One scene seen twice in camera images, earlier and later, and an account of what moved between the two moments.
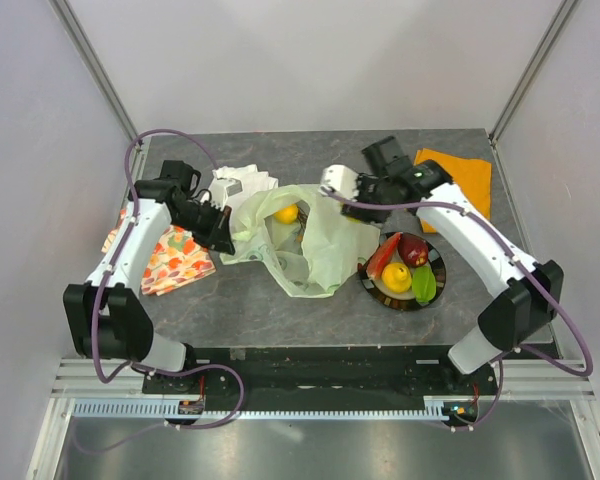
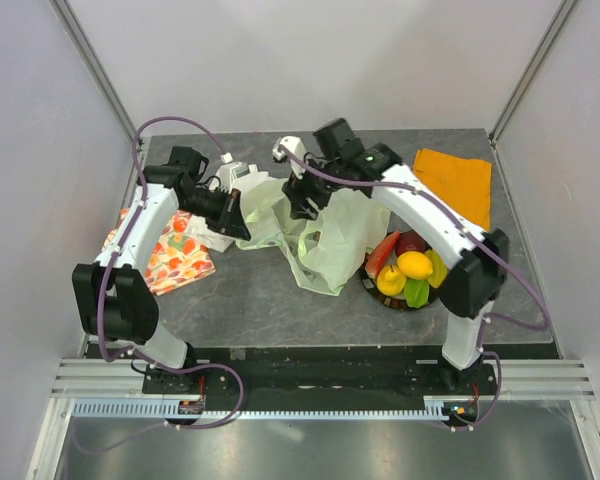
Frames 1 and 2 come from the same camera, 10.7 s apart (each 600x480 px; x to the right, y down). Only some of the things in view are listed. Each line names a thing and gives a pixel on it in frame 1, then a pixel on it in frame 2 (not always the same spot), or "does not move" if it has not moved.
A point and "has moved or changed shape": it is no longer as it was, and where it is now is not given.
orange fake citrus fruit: [287, 215] -> [415, 264]
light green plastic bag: [313, 256] has moved or changed shape
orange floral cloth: [179, 259] does not move
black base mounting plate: [323, 372] does not move
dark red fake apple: [413, 250] does not move
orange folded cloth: [474, 176] does not move
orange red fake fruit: [383, 255] does not move
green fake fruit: [424, 284] -> [416, 292]
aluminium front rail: [517, 379] does not move
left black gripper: [218, 237] -> [230, 219]
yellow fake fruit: [396, 277] has moved or changed shape
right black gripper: [365, 215] -> [296, 190]
